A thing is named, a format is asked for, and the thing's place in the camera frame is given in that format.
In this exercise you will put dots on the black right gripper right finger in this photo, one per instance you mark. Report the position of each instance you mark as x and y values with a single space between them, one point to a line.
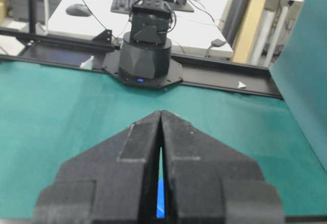
208 181

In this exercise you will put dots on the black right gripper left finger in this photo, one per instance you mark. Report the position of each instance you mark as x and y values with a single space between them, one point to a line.
112 182

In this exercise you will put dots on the blue plastic gear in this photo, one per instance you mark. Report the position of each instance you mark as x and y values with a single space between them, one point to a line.
160 206

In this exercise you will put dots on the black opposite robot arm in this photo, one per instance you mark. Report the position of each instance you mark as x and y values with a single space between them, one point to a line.
116 180

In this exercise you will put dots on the green side panel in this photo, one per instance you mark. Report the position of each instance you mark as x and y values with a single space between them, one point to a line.
300 75

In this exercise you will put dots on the black computer mouse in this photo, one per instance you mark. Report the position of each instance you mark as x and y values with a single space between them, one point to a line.
78 10

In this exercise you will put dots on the white desk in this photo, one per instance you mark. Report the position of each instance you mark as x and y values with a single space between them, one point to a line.
150 23

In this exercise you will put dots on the black keyboard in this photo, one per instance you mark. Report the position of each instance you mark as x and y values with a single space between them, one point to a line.
122 6

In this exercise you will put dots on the black aluminium frame rail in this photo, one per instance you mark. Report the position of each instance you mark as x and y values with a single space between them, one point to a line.
70 53

